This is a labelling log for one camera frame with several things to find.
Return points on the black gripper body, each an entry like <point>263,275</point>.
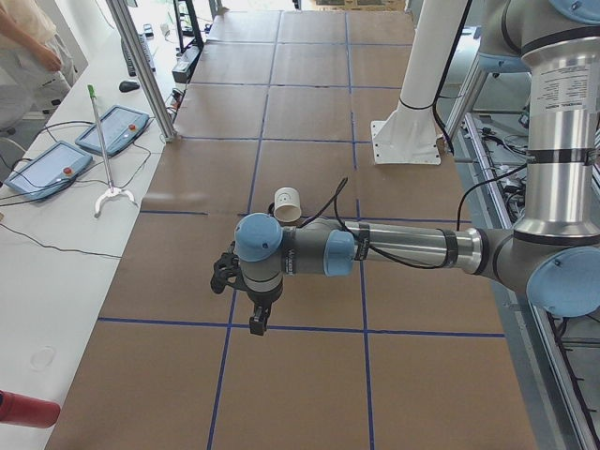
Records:
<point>263,300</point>

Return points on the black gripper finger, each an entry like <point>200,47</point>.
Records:
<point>258,321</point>
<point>225,273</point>

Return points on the white mug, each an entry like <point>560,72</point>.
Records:
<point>286,206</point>

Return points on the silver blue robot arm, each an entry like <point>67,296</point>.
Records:
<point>558,42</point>

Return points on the reacher grabber stick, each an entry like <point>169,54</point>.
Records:
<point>112,191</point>

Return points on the far teach pendant tablet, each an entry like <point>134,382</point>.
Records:
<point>120,126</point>

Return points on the teach pendant tablet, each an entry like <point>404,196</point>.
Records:
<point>50,172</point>
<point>120,126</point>

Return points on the near teach pendant tablet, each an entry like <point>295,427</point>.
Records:
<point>50,172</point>

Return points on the black computer mouse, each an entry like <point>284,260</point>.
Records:
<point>128,86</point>

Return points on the red bottle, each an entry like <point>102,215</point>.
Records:
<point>27,411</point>

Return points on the person in white clothes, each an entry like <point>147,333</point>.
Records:
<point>34,55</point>

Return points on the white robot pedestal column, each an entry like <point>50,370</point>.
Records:
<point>408,135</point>

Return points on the aluminium frame post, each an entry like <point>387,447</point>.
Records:
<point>128,32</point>

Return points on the aluminium frame rail right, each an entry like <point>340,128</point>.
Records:
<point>561,288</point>

